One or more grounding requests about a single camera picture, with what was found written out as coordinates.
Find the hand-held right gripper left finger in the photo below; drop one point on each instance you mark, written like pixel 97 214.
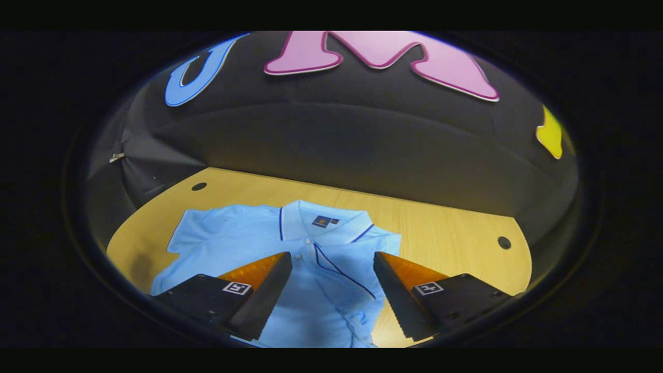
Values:
pixel 267 298

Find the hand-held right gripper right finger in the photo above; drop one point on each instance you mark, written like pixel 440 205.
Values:
pixel 396 298

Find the light blue T-shirt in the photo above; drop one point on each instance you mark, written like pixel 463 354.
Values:
pixel 233 233

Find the black backdrop cloth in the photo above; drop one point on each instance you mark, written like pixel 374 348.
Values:
pixel 336 134

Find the metal clip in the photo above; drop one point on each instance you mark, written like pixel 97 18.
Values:
pixel 116 157

